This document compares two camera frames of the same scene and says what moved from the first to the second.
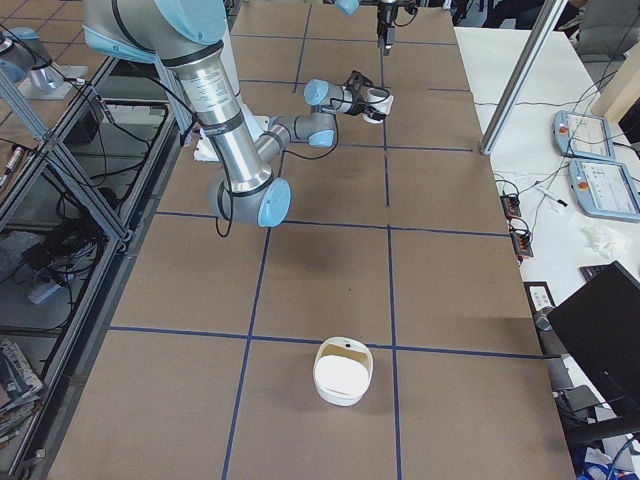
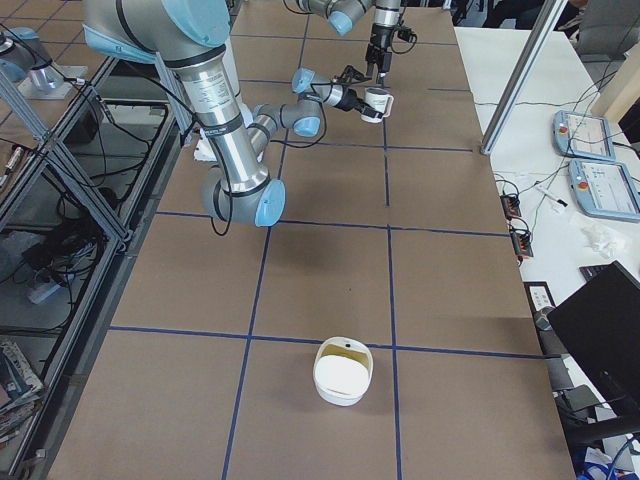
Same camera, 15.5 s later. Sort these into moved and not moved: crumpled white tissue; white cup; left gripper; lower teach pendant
Moved: left gripper
Not moved: lower teach pendant; white cup; crumpled white tissue
